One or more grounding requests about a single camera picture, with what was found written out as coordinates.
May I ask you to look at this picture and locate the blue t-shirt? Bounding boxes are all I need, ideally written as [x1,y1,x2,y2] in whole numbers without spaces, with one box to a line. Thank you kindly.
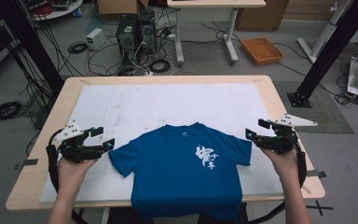
[107,121,254,222]

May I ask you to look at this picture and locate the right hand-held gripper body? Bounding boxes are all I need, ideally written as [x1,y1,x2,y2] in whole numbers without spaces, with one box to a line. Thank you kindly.
[255,113,319,156]

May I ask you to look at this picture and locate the person's dark trousers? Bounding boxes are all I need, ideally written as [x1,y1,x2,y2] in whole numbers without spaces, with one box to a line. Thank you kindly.
[107,203,250,224]

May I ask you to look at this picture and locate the dark tape strip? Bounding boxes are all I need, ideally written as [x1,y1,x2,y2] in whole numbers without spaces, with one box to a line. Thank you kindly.
[14,158,39,172]
[306,169,327,179]

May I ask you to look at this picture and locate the white metal stand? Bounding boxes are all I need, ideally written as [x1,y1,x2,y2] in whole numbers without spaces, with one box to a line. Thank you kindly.
[296,0,352,64]

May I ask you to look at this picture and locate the black computer tower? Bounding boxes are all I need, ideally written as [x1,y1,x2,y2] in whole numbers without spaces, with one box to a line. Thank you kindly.
[137,9,158,56]
[116,14,139,69]

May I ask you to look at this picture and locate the person's right hand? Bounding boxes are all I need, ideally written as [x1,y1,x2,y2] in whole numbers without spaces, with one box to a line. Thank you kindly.
[260,147,299,189]

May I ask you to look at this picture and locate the black metal frame post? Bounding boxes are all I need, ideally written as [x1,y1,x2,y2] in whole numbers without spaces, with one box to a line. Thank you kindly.
[0,0,65,96]
[286,0,358,109]

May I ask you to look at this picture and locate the white-legged wooden desk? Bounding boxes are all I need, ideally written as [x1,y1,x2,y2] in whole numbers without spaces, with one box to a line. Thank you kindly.
[166,0,268,65]

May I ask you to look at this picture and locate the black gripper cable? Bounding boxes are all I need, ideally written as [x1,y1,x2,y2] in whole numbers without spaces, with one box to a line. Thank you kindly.
[292,130,309,189]
[45,128,63,194]

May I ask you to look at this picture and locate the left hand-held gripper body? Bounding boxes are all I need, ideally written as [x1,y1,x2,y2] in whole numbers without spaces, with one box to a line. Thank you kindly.
[51,119,103,163]

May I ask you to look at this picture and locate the white felt mat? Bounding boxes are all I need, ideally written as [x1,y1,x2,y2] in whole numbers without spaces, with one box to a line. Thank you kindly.
[38,82,285,204]

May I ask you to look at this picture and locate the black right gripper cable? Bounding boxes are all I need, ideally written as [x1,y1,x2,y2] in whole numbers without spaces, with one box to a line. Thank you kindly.
[292,130,309,189]

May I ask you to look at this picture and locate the grey floor mat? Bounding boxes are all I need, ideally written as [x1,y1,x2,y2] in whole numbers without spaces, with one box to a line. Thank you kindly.
[272,80,354,135]

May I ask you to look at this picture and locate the coiled black cable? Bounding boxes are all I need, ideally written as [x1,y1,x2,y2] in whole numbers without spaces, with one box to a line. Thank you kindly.
[0,100,23,122]
[148,58,172,75]
[67,40,89,55]

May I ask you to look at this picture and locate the large brown cardboard box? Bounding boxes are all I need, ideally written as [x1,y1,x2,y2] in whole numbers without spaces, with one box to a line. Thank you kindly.
[235,0,290,33]

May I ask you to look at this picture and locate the person's left hand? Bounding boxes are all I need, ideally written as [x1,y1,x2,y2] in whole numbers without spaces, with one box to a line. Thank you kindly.
[57,156,100,194]

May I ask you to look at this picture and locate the round white table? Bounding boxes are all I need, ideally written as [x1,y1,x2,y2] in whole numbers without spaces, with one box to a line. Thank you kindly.
[21,0,84,21]

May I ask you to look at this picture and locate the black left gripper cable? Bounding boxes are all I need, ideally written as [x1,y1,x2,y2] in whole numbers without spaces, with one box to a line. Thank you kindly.
[45,128,63,194]

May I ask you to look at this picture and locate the small white power supply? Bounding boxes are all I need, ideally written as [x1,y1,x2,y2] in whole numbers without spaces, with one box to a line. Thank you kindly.
[85,27,106,51]

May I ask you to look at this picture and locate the orange tray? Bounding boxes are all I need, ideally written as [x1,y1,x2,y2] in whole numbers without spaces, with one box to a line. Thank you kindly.
[240,36,285,66]

